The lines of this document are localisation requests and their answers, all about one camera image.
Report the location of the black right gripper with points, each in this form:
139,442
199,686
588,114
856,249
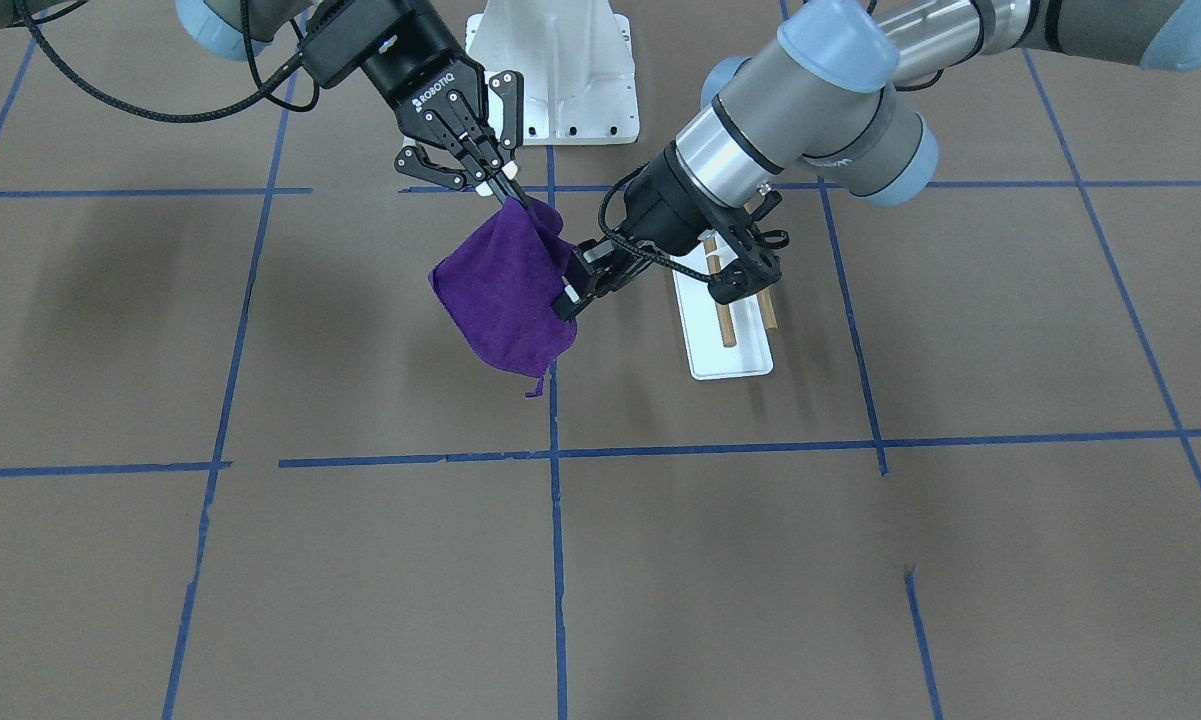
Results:
422,68

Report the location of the purple microfiber towel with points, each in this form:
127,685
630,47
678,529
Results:
499,285

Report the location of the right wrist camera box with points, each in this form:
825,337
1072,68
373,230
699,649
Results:
341,34

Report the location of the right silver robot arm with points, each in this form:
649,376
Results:
263,34

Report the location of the upper wooden rack rod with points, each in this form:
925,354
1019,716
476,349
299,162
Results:
766,307

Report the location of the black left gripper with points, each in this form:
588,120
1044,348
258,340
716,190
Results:
657,204

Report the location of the white towel rack base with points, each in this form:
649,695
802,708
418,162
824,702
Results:
720,341

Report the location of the white camera mast pedestal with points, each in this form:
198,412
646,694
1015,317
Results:
577,63

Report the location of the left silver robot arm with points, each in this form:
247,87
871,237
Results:
826,93

